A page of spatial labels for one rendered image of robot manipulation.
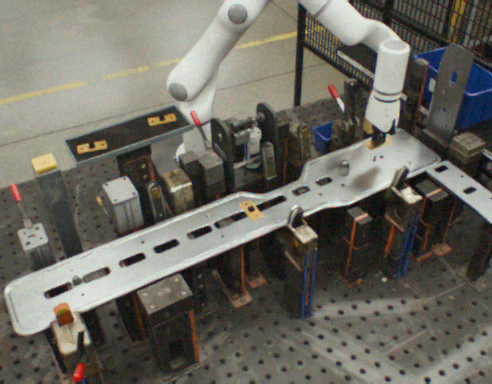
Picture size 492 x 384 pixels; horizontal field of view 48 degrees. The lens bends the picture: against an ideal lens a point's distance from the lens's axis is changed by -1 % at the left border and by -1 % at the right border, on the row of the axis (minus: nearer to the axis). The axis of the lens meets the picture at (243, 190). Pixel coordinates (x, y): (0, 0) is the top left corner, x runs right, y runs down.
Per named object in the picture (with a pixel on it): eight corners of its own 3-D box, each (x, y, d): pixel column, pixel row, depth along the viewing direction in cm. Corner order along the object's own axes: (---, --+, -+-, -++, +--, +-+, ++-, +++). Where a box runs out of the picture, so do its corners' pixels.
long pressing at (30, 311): (20, 349, 132) (18, 346, 131) (0, 285, 146) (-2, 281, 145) (446, 162, 181) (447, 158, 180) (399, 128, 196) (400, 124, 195)
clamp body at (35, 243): (53, 334, 169) (19, 255, 145) (44, 308, 176) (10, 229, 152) (83, 321, 172) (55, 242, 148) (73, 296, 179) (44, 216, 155)
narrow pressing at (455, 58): (448, 146, 186) (473, 54, 163) (424, 129, 193) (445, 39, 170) (449, 145, 186) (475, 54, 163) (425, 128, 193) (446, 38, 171)
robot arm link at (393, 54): (376, 75, 167) (371, 90, 160) (382, 34, 158) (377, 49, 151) (404, 79, 164) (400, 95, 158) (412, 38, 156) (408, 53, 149)
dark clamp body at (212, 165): (211, 260, 190) (203, 175, 164) (194, 236, 198) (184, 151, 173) (238, 248, 194) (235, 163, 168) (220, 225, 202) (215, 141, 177)
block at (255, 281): (252, 289, 180) (251, 227, 161) (233, 263, 188) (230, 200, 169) (266, 282, 182) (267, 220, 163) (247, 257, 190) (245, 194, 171)
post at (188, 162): (194, 252, 192) (184, 162, 166) (188, 243, 196) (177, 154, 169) (207, 247, 194) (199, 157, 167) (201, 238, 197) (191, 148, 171)
